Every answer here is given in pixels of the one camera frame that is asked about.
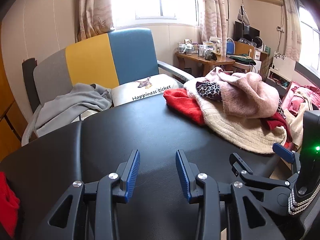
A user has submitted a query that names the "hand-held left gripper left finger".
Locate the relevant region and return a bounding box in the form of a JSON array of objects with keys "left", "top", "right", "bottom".
[{"left": 32, "top": 149, "right": 140, "bottom": 240}]

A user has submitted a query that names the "wooden chair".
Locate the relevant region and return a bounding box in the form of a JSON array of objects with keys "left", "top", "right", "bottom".
[{"left": 233, "top": 41, "right": 256, "bottom": 61}]

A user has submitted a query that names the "leopard print cloth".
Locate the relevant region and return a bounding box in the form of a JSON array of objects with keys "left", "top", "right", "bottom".
[{"left": 195, "top": 81, "right": 223, "bottom": 102}]

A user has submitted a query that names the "patterned beige curtain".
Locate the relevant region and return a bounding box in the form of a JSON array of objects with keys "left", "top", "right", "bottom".
[
  {"left": 76, "top": 0, "right": 115, "bottom": 42},
  {"left": 201, "top": 0, "right": 230, "bottom": 47},
  {"left": 279, "top": 0, "right": 302, "bottom": 62}
]

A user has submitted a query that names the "large window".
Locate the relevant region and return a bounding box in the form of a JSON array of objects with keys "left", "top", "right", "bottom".
[{"left": 109, "top": 0, "right": 201, "bottom": 27}]

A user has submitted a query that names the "wooden side table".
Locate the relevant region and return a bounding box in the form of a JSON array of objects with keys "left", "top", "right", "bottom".
[{"left": 175, "top": 51, "right": 236, "bottom": 78}]

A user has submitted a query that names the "group of jars and bottles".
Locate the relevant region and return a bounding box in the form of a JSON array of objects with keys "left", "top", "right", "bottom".
[{"left": 177, "top": 37, "right": 223, "bottom": 61}]

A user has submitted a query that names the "pink knit sweater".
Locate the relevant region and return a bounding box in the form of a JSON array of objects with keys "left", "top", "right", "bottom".
[{"left": 220, "top": 71, "right": 281, "bottom": 118}]

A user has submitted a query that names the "red fleece garment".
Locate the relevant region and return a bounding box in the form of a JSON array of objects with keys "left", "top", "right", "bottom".
[{"left": 0, "top": 171, "right": 21, "bottom": 238}]

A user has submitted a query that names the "dark green folded cloth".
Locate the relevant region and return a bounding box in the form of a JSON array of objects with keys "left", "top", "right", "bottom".
[{"left": 228, "top": 54, "right": 257, "bottom": 66}]

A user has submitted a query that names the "white floral storage box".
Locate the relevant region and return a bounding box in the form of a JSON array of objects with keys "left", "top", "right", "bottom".
[{"left": 266, "top": 51, "right": 297, "bottom": 82}]

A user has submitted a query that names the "beige blanket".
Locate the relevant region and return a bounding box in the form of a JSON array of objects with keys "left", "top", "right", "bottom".
[{"left": 287, "top": 89, "right": 313, "bottom": 151}]

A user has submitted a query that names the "pale pink fuzzy garment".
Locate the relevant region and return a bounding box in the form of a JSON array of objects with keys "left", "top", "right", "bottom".
[{"left": 184, "top": 66, "right": 234, "bottom": 101}]

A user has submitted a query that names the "hanging cloth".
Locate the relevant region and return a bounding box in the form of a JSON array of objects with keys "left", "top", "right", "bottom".
[{"left": 237, "top": 5, "right": 251, "bottom": 26}]

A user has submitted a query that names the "white deer print cushion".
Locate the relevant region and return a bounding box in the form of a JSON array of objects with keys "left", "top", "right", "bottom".
[{"left": 111, "top": 74, "right": 187, "bottom": 108}]

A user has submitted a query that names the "cream knit garment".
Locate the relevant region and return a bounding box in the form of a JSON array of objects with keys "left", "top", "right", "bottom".
[{"left": 194, "top": 96, "right": 288, "bottom": 155}]

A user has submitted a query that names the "grey yellow blue armchair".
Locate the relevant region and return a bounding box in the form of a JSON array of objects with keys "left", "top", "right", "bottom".
[{"left": 21, "top": 27, "right": 196, "bottom": 146}]

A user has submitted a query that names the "red knit sweater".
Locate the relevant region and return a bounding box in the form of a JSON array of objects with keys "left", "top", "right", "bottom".
[{"left": 163, "top": 88, "right": 206, "bottom": 126}]

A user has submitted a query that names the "dark red cloth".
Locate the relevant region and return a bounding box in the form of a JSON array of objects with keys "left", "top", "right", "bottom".
[{"left": 261, "top": 112, "right": 293, "bottom": 143}]

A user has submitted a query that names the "grey garment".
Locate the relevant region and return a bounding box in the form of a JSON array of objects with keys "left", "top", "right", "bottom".
[{"left": 35, "top": 82, "right": 113, "bottom": 138}]

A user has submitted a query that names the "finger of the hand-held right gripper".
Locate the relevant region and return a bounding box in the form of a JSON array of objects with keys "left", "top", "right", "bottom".
[
  {"left": 272, "top": 143, "right": 302, "bottom": 178},
  {"left": 229, "top": 152, "right": 292, "bottom": 197}
]

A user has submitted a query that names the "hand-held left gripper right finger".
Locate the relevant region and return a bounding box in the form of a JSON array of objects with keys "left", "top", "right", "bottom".
[{"left": 176, "top": 149, "right": 285, "bottom": 240}]

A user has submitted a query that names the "side window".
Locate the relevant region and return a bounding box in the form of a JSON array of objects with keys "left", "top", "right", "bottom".
[{"left": 298, "top": 4, "right": 320, "bottom": 72}]

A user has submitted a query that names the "metal floor stand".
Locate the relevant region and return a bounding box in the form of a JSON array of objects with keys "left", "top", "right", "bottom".
[{"left": 226, "top": 0, "right": 241, "bottom": 39}]

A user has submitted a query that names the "pink plush blanket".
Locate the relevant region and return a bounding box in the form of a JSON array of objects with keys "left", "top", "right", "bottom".
[{"left": 281, "top": 81, "right": 320, "bottom": 118}]

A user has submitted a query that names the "black television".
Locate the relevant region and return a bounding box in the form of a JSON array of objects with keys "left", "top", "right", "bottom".
[{"left": 234, "top": 21, "right": 261, "bottom": 46}]

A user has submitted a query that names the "wooden wardrobe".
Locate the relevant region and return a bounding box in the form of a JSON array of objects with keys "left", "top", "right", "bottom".
[{"left": 0, "top": 22, "right": 28, "bottom": 163}]

